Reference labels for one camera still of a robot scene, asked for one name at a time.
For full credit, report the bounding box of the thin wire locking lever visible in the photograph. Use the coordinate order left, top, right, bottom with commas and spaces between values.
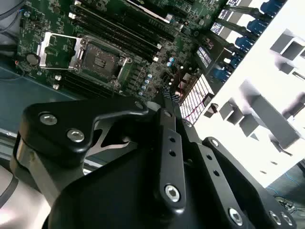
116, 56, 133, 83

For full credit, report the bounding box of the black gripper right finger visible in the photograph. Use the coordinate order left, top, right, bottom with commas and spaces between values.
171, 94, 299, 229

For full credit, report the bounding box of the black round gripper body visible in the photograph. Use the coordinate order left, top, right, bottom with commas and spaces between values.
47, 142, 230, 229

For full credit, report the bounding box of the metal socket cover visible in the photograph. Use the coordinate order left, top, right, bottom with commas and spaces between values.
37, 31, 84, 72

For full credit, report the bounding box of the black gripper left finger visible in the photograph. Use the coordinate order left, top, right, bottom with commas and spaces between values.
9, 87, 187, 215

